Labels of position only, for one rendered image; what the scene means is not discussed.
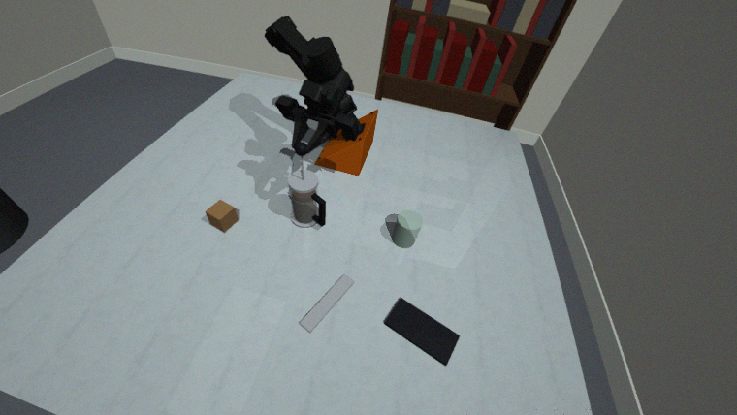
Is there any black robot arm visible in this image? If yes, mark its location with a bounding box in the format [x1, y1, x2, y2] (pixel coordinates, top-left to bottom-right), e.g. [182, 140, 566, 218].
[265, 16, 366, 135]

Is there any glass french press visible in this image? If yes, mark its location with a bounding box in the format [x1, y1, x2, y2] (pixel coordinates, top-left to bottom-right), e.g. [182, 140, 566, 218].
[288, 143, 326, 228]

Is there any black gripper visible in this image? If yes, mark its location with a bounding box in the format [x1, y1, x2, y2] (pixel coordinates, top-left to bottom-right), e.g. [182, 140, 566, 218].
[275, 87, 359, 153]

